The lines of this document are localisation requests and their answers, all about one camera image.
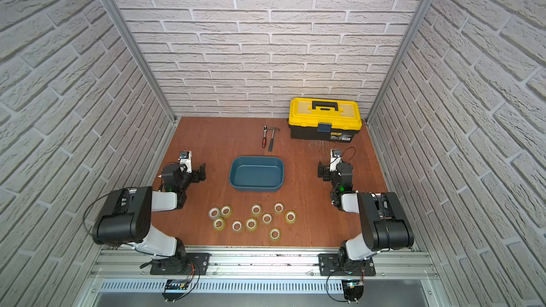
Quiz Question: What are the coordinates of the yellow tape roll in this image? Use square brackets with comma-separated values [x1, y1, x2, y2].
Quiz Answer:
[251, 203, 263, 216]
[220, 206, 233, 218]
[262, 213, 272, 225]
[213, 217, 226, 231]
[232, 220, 244, 233]
[285, 210, 297, 225]
[274, 203, 284, 214]
[245, 217, 258, 231]

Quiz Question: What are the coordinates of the yellow tape roll lowest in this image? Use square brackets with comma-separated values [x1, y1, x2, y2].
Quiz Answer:
[269, 227, 282, 241]

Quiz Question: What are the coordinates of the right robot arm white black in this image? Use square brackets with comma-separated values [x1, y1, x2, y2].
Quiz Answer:
[318, 161, 415, 267]

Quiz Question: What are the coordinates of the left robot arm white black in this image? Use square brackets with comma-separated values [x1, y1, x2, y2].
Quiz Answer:
[91, 163, 206, 275]

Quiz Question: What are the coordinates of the clear white tape roll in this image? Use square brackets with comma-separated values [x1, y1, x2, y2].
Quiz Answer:
[208, 207, 221, 220]

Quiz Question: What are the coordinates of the teal plastic storage box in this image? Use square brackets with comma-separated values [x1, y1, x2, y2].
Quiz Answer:
[229, 156, 284, 193]

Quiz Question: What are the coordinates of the yellow black toolbox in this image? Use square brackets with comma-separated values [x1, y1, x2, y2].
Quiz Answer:
[288, 98, 363, 143]

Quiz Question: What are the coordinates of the left controller board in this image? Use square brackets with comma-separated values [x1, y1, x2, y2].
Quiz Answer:
[162, 279, 193, 302]

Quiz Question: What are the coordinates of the controller board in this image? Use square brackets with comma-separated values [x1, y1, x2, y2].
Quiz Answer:
[341, 280, 364, 304]
[162, 279, 193, 302]

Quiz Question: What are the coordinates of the right controller board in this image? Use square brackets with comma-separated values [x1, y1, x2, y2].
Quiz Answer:
[341, 280, 364, 304]

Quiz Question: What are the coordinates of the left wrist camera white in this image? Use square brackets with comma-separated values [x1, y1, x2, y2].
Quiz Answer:
[179, 151, 192, 173]

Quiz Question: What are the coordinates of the small black handled hammer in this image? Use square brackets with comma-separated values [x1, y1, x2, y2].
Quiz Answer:
[268, 126, 280, 152]

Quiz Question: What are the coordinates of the red handled ratchet wrench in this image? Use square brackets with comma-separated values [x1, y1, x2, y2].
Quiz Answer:
[262, 125, 268, 148]

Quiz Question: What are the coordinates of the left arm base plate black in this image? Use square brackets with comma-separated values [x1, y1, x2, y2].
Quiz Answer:
[150, 252, 210, 276]

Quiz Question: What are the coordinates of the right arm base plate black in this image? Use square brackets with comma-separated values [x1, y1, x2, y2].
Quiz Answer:
[318, 253, 376, 277]

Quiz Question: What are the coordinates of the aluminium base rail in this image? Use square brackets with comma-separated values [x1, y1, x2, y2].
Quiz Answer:
[90, 246, 439, 280]

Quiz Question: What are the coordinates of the left aluminium corner post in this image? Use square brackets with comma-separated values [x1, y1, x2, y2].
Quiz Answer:
[100, 0, 177, 125]

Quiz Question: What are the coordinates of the aluminium corner post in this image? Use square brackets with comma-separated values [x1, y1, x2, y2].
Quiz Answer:
[100, 0, 177, 125]
[366, 0, 434, 125]

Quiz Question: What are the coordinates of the right aluminium corner post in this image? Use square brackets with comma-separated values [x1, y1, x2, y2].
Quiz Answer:
[366, 0, 434, 125]

